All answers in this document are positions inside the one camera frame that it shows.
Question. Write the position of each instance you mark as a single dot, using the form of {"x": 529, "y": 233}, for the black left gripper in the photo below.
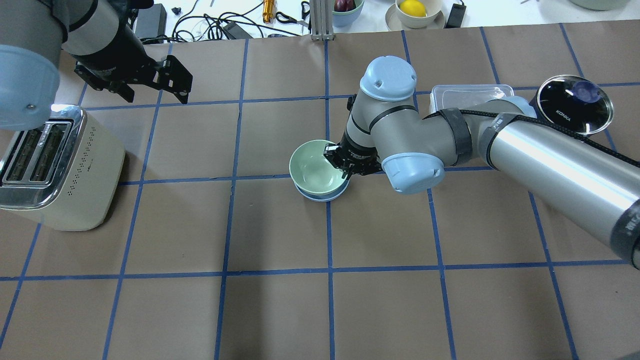
{"x": 111, "y": 56}

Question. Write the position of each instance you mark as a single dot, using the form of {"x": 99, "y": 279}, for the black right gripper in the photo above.
{"x": 359, "y": 155}

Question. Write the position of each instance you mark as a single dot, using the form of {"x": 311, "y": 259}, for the green bowl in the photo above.
{"x": 309, "y": 168}

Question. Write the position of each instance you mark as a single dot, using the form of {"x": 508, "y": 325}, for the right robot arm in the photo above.
{"x": 593, "y": 186}

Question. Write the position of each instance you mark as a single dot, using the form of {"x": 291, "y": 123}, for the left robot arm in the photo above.
{"x": 97, "y": 34}

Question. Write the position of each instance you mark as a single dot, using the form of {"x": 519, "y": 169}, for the blue bowl with fruit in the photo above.
{"x": 346, "y": 12}

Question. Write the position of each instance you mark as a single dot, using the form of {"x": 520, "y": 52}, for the cream bowl with lemon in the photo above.
{"x": 415, "y": 14}

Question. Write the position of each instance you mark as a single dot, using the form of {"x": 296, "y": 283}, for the scissors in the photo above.
{"x": 301, "y": 20}

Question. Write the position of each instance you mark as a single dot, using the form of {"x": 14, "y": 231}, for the clear plastic food container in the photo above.
{"x": 465, "y": 96}

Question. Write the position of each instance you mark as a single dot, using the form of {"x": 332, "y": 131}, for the cream toaster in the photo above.
{"x": 64, "y": 173}

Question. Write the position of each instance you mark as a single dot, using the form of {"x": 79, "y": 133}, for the black power adapter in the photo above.
{"x": 456, "y": 15}

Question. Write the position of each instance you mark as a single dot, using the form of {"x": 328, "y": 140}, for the dark blue saucepan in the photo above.
{"x": 574, "y": 103}

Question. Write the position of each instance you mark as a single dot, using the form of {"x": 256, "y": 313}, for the orange handled tool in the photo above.
{"x": 268, "y": 12}

